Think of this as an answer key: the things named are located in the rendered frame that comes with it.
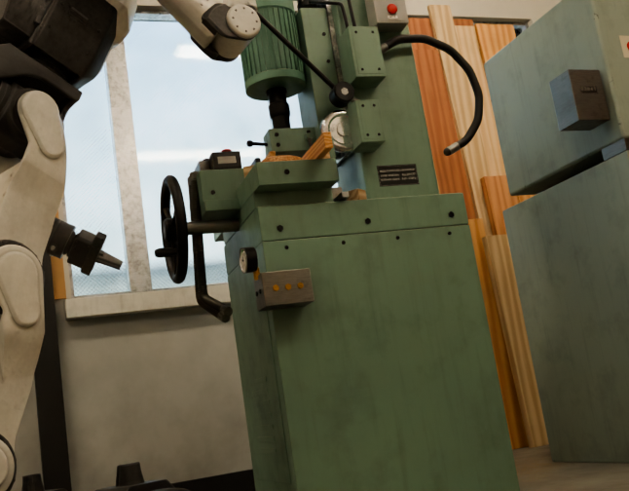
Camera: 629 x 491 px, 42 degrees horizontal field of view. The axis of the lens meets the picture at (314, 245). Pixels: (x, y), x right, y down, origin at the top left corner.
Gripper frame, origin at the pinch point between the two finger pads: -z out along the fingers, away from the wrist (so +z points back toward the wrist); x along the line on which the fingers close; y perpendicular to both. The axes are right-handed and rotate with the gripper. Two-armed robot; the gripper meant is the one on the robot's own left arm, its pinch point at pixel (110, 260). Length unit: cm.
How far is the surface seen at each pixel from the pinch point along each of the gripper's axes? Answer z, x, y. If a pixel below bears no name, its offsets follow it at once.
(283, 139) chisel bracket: -29, 32, 41
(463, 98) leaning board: -115, 16, 214
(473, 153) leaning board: -128, 1, 193
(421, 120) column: -62, 51, 52
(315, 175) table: -37, 39, 14
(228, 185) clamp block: -19.5, 19.1, 26.6
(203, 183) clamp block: -13.1, 17.4, 24.7
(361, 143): -46, 44, 32
